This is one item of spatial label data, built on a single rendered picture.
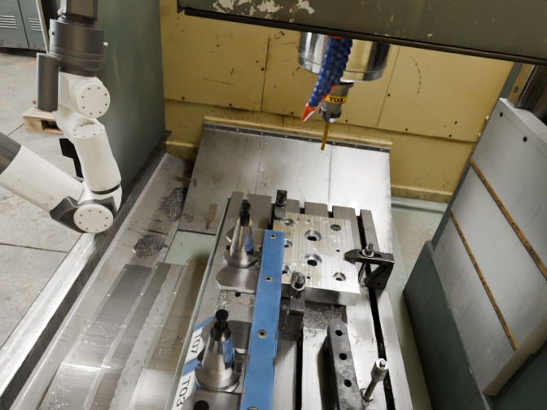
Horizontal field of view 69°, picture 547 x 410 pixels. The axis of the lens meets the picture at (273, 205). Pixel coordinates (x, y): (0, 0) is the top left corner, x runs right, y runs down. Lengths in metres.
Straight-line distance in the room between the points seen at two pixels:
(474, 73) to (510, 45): 1.49
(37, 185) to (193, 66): 1.10
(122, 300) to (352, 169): 1.14
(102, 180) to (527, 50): 0.76
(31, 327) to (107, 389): 0.26
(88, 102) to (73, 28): 0.12
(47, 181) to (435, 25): 0.77
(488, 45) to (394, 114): 1.49
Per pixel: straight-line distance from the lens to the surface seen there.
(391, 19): 0.43
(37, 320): 1.23
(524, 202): 0.97
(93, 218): 0.94
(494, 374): 1.04
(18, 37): 5.72
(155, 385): 1.08
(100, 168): 0.91
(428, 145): 2.04
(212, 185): 1.77
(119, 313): 1.29
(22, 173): 0.93
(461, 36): 0.45
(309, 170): 1.84
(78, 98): 0.80
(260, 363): 0.57
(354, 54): 0.68
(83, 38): 0.82
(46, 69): 0.82
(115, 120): 1.47
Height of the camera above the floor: 1.71
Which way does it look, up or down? 36 degrees down
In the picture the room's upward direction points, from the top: 8 degrees clockwise
